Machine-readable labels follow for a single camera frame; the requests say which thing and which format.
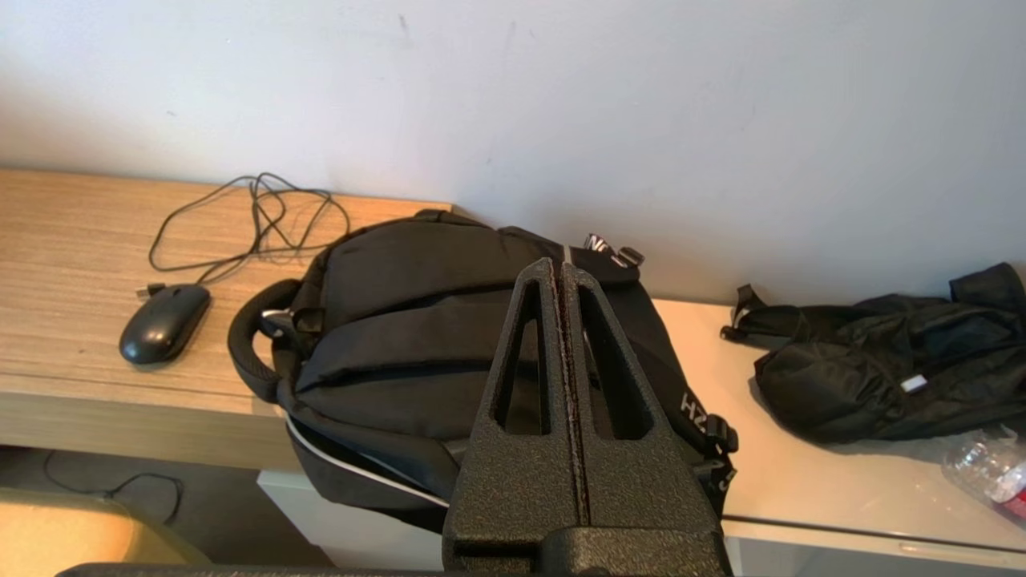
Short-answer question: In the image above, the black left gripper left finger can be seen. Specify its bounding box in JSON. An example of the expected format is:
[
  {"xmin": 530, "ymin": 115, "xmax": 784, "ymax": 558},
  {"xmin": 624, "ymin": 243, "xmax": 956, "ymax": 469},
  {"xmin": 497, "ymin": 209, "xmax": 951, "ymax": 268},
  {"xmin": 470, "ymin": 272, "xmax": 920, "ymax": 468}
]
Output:
[{"xmin": 443, "ymin": 258, "xmax": 590, "ymax": 571}]

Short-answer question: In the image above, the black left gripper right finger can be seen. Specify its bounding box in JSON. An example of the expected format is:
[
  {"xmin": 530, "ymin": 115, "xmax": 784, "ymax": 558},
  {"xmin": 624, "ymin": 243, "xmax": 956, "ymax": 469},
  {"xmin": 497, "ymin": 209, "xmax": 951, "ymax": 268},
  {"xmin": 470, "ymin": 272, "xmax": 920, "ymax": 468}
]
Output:
[{"xmin": 559, "ymin": 263, "xmax": 732, "ymax": 575}]

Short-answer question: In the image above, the black backpack with grey stripes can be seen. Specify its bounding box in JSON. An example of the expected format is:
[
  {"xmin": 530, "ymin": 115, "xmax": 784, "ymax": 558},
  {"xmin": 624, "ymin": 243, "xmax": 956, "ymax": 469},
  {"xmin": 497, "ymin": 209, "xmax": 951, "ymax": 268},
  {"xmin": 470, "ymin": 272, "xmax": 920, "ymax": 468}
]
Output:
[{"xmin": 227, "ymin": 210, "xmax": 738, "ymax": 534}]

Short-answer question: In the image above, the crumpled black soft bag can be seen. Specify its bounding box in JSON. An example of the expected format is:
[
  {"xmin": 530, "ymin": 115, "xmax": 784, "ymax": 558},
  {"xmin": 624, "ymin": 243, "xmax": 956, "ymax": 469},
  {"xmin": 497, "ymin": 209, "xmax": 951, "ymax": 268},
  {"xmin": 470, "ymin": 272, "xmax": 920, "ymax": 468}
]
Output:
[{"xmin": 720, "ymin": 263, "xmax": 1026, "ymax": 446}]

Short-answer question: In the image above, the clear plastic bottle red label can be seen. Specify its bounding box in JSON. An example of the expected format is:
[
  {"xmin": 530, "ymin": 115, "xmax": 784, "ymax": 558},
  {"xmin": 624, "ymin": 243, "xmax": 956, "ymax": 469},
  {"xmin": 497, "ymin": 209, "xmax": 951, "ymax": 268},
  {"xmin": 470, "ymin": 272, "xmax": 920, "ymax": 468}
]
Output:
[{"xmin": 942, "ymin": 429, "xmax": 1026, "ymax": 522}]

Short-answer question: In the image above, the black computer mouse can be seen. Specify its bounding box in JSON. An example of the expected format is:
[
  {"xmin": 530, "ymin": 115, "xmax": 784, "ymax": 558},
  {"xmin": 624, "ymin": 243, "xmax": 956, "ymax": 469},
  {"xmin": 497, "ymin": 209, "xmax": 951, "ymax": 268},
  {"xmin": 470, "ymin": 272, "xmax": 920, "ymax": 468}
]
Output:
[{"xmin": 119, "ymin": 284, "xmax": 212, "ymax": 366}]

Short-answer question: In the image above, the light wooden desk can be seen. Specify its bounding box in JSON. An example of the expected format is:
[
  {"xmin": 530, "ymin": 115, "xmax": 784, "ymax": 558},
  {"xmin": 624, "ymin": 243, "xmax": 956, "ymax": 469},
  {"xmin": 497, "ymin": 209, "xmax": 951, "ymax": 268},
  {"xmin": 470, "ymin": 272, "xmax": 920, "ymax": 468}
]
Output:
[{"xmin": 0, "ymin": 167, "xmax": 454, "ymax": 474}]

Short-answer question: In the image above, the black cable on floor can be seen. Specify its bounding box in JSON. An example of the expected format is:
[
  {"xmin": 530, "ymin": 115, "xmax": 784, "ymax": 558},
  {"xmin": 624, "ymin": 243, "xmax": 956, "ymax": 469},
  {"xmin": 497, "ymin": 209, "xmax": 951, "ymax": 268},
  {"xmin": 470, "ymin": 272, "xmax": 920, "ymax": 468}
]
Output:
[{"xmin": 44, "ymin": 451, "xmax": 184, "ymax": 527}]

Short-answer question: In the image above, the thin black mouse cable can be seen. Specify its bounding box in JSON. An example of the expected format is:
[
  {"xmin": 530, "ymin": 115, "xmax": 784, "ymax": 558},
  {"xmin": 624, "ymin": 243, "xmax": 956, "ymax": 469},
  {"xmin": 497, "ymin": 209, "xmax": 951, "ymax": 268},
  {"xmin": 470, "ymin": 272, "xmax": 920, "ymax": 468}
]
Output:
[{"xmin": 135, "ymin": 172, "xmax": 352, "ymax": 300}]

